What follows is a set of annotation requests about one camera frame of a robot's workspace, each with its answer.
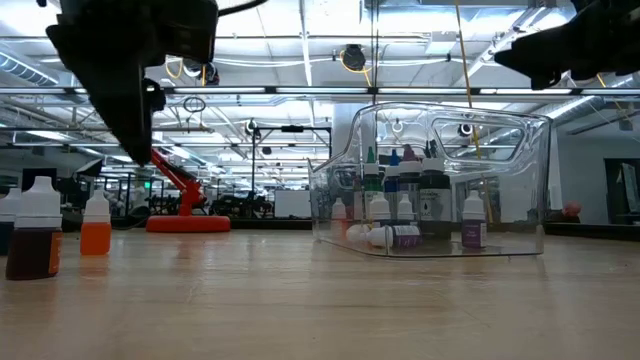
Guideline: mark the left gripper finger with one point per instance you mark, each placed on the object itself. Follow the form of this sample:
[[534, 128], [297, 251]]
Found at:
[[120, 100], [157, 95]]

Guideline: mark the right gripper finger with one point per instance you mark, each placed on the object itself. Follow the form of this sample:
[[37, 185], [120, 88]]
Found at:
[[575, 40], [545, 67]]

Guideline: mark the small orange dropper bottle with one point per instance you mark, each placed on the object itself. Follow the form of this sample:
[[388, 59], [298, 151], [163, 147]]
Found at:
[[339, 207], [96, 237]]

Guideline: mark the clear plastic bin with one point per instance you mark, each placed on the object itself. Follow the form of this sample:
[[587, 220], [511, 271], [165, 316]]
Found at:
[[535, 210]]

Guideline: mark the small brown dropper bottle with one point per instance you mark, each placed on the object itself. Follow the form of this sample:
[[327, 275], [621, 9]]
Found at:
[[32, 250]]

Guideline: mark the large black food colouring bottle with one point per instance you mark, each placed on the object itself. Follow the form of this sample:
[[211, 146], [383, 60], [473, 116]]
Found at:
[[435, 205]]

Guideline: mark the small dark blue dropper bottle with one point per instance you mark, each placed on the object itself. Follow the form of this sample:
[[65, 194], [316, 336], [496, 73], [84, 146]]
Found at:
[[6, 235]]

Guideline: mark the small purple dropper bottle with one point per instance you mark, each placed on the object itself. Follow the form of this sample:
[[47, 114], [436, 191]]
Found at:
[[473, 235]]

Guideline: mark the large blue food colouring bottle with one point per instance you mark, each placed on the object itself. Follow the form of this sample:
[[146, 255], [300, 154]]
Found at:
[[392, 185]]

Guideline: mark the large green food colouring bottle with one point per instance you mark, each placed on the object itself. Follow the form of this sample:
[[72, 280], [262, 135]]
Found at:
[[372, 182]]

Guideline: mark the dark round object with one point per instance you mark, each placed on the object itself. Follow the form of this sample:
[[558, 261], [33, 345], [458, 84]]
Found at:
[[240, 8]]

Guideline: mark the black pole stand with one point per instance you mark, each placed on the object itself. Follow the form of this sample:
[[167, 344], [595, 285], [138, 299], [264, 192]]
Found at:
[[253, 170]]

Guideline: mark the red desk lamp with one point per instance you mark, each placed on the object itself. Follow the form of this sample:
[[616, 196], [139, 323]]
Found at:
[[187, 224]]

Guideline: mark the person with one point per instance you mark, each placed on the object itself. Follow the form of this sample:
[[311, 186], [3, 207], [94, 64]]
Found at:
[[572, 209]]

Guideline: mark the dark display screen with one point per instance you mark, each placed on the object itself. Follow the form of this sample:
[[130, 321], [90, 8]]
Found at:
[[622, 192]]

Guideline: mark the white board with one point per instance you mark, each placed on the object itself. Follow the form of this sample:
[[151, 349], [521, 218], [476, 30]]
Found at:
[[290, 204]]

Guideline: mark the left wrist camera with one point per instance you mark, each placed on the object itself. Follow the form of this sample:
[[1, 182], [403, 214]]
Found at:
[[190, 30]]

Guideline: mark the black aluminium rig frame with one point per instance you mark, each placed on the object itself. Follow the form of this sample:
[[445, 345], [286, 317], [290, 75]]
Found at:
[[374, 60]]

